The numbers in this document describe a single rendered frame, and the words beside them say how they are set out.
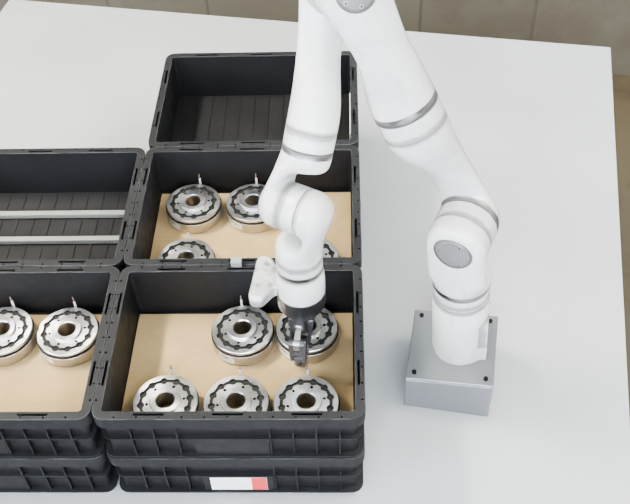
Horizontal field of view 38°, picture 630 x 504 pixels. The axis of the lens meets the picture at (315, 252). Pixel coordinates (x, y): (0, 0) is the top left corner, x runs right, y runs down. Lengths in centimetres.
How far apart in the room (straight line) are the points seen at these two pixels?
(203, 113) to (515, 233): 70
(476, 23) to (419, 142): 224
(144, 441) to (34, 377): 24
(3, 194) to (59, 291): 35
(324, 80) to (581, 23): 232
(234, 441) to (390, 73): 59
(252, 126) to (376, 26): 82
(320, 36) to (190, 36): 127
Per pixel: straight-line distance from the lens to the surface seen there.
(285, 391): 146
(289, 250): 131
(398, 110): 122
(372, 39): 117
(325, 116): 121
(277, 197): 126
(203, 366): 154
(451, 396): 160
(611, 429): 167
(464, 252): 134
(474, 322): 149
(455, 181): 135
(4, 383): 160
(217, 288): 157
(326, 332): 153
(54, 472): 157
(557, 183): 205
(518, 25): 347
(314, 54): 122
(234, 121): 197
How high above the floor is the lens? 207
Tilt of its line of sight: 47 degrees down
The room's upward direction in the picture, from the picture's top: 2 degrees counter-clockwise
